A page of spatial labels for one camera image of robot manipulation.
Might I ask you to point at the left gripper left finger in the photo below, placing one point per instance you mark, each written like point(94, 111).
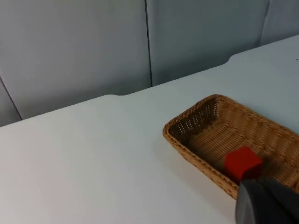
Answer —
point(254, 205)

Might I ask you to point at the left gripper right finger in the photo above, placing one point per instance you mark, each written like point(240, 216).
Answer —
point(286, 205)

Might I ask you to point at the red cube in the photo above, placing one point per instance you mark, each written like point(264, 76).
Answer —
point(240, 163)

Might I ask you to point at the pale brown wicker basket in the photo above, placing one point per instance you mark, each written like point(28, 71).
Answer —
point(217, 130)

